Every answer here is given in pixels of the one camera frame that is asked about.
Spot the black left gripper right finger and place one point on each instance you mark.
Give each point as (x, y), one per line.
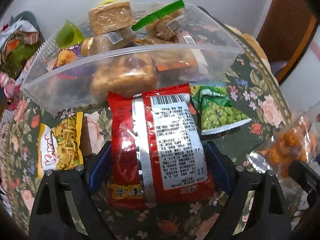
(255, 207)

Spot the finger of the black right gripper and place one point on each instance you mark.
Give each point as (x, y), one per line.
(307, 178)

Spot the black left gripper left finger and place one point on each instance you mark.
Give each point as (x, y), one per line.
(64, 207)

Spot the orange spicy snack clear packet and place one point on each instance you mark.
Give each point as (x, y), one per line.
(297, 141)

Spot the yellow noodle snack packet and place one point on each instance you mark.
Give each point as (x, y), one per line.
(58, 148)

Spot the green peas packet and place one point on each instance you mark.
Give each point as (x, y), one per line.
(216, 112)

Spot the red white snack packet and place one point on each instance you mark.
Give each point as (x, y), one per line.
(157, 156)

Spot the green jelly cup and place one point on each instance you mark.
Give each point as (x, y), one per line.
(69, 35)

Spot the clear bag with green clip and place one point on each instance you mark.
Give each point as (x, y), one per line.
(163, 25)

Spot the nut brittle cake packet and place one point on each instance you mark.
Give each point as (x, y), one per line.
(126, 75)

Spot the blue round biscuit packet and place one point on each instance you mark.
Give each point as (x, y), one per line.
(66, 56)

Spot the gold edged cracker packet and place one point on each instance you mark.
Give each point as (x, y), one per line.
(107, 42)

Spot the beige cake packet with barcode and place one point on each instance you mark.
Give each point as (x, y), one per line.
(111, 17)

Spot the white sliding door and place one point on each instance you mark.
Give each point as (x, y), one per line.
(301, 89)

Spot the floral green bedspread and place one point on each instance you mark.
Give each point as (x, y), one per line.
(251, 88)

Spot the pink plush toy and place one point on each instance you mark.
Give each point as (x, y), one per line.
(9, 85)

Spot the brown wooden wardrobe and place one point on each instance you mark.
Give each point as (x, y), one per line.
(286, 34)

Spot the pile of clothes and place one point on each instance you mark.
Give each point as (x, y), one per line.
(21, 37)

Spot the clear plastic storage box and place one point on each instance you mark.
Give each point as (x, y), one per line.
(167, 47)

